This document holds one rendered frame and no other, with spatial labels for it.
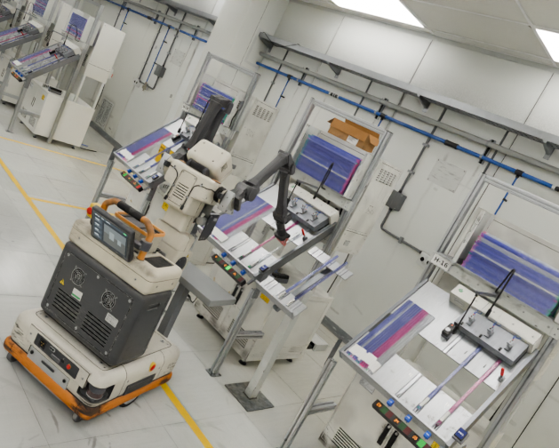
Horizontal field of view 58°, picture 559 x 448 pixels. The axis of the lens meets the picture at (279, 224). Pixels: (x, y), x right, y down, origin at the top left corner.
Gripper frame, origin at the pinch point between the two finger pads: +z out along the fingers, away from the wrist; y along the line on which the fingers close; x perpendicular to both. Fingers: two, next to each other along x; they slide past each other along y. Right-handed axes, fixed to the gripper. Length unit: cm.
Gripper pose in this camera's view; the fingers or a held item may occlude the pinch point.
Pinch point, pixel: (283, 244)
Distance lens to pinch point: 336.0
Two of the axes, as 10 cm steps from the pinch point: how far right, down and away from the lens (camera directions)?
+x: -7.7, 4.8, -4.2
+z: 1.4, 7.8, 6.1
